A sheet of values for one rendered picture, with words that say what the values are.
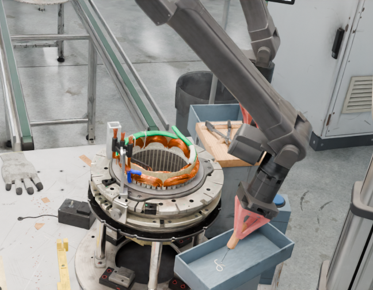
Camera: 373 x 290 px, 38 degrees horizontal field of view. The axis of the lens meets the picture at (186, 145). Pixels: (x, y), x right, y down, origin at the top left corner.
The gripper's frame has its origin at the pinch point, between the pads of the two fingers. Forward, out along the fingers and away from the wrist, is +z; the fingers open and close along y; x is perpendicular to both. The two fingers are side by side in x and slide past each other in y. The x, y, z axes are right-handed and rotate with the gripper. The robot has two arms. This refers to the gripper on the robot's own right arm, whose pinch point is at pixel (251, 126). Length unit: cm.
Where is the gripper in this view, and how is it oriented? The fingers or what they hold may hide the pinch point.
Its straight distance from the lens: 157.2
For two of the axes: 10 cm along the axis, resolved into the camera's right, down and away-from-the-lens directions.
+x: 2.8, 5.4, -8.0
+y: -9.5, 0.6, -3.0
